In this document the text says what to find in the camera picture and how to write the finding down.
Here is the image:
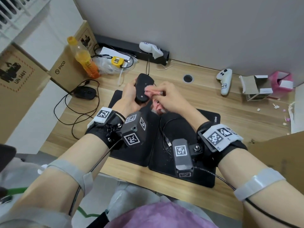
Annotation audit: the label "white slatted crate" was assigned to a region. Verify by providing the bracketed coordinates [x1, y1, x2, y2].
[0, 0, 52, 38]

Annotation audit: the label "pink box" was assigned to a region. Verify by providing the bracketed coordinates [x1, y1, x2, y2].
[269, 70, 295, 93]

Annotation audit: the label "person's right forearm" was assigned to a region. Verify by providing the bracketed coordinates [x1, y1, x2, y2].
[217, 149, 304, 228]

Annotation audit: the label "green strip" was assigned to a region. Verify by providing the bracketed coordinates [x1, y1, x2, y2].
[4, 187, 28, 195]

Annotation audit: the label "black wrist strap white marker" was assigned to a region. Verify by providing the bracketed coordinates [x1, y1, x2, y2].
[85, 107, 126, 150]
[196, 121, 248, 168]

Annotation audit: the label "cardboard box with round logo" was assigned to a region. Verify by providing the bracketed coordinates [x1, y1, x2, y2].
[47, 20, 98, 94]

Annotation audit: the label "pink cleaning cloth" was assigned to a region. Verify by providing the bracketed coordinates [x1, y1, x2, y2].
[151, 91, 168, 115]

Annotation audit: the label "orange juice bottle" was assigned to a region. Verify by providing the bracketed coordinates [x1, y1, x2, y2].
[67, 36, 100, 79]

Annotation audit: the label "black mouse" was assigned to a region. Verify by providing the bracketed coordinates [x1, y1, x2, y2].
[73, 86, 97, 100]
[134, 73, 155, 104]

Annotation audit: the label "person's right hand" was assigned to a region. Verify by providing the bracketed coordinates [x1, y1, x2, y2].
[144, 81, 209, 133]

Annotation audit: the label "person's purple shirt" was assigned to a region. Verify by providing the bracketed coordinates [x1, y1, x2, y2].
[104, 201, 219, 228]

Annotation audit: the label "person's left hand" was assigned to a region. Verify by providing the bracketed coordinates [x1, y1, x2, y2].
[111, 78, 152, 117]

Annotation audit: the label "white controller with label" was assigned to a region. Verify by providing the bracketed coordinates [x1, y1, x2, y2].
[216, 68, 233, 96]

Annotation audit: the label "white board panel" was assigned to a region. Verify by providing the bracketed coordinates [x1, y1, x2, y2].
[4, 86, 73, 155]

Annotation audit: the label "thin black cable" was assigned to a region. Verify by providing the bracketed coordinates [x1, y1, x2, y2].
[91, 44, 135, 69]

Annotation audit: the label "yellow tape measure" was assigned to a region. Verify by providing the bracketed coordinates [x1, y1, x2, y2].
[111, 56, 124, 68]

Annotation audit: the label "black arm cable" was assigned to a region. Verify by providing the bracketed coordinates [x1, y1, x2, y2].
[69, 143, 124, 216]
[194, 167, 304, 228]

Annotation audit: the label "black wrist camera with markers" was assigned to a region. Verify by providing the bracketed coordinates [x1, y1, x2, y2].
[172, 139, 204, 178]
[121, 111, 147, 148]

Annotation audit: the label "long black bar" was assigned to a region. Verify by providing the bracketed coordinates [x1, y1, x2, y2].
[94, 34, 170, 66]

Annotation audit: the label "large cardboard box red-dotted label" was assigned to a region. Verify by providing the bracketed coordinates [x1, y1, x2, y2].
[0, 44, 52, 144]

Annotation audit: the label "white paper bag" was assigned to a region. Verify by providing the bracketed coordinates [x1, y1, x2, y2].
[288, 84, 304, 135]

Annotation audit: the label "clear plastic bag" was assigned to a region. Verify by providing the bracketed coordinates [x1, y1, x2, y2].
[91, 54, 138, 75]

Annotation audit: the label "black mouse pad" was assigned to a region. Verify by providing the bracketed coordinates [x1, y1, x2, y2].
[148, 108, 223, 188]
[108, 90, 162, 167]

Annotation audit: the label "person's left forearm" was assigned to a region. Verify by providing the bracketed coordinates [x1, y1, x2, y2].
[9, 134, 112, 228]

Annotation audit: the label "white paper sheet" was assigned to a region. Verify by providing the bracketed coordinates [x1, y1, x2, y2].
[98, 47, 133, 62]

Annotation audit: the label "scattered white crumbs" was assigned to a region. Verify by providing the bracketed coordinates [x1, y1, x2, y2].
[256, 103, 291, 126]

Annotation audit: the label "small open cardboard box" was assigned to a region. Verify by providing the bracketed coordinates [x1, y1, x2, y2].
[238, 74, 272, 102]

